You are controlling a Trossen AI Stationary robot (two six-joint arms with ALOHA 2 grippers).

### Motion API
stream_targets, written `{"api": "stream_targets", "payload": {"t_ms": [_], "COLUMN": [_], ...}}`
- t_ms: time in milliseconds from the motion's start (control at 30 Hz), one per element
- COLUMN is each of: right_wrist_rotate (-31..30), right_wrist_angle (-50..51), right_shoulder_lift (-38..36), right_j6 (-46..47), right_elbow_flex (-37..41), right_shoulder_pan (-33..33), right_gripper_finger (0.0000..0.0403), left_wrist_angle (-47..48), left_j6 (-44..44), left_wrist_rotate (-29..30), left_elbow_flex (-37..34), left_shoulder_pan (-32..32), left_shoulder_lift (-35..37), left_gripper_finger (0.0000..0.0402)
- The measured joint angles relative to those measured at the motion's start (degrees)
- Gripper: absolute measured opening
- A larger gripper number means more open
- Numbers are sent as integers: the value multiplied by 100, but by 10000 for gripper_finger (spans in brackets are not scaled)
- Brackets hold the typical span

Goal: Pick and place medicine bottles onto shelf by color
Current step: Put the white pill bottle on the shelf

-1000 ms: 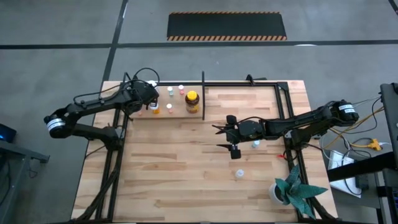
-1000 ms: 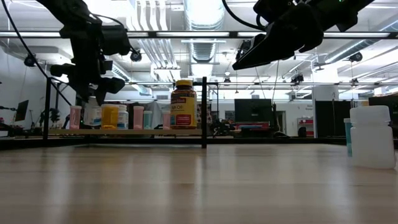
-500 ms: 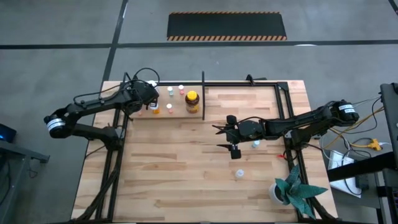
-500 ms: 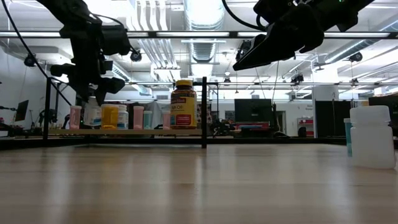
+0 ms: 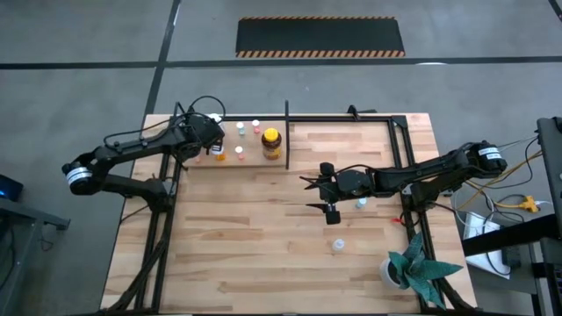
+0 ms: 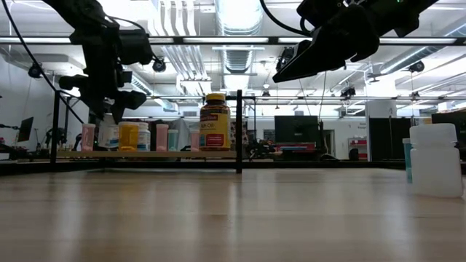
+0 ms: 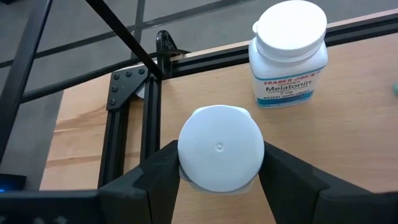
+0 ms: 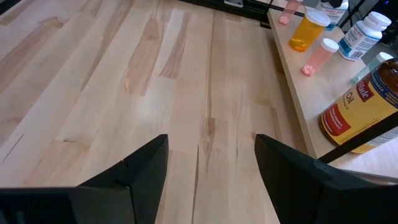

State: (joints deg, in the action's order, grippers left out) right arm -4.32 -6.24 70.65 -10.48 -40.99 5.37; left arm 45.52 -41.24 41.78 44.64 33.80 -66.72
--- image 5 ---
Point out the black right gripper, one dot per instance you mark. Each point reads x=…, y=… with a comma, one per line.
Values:
x=351, y=182

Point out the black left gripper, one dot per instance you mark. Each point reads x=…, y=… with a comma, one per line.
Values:
x=197, y=131

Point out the white melatonin bottle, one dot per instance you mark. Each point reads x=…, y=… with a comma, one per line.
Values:
x=215, y=117

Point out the teal pill vial white cap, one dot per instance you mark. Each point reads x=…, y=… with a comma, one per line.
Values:
x=361, y=203
x=240, y=126

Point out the small clear cup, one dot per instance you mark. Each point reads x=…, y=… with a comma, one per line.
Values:
x=338, y=245

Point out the fish oil bottle yellow cap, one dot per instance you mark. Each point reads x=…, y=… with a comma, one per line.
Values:
x=271, y=145

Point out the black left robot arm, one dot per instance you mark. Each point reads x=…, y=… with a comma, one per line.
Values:
x=131, y=147

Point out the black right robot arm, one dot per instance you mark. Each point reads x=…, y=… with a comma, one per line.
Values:
x=421, y=173

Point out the small red clip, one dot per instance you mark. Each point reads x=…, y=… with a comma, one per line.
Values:
x=397, y=218

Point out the black clamp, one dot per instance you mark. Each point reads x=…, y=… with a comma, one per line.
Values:
x=353, y=112

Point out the green plant in white pot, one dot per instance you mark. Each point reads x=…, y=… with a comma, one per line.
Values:
x=412, y=267

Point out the white papers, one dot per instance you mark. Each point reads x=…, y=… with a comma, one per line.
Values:
x=476, y=228

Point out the black hazard-striped floor mat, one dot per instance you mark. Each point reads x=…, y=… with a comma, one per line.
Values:
x=320, y=37

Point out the blue-lit black computer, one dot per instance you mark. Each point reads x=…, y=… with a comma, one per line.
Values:
x=9, y=188

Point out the yellow power plug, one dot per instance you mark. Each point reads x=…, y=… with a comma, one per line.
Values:
x=528, y=203

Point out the black aluminium rig frame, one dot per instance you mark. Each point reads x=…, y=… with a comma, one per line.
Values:
x=329, y=118

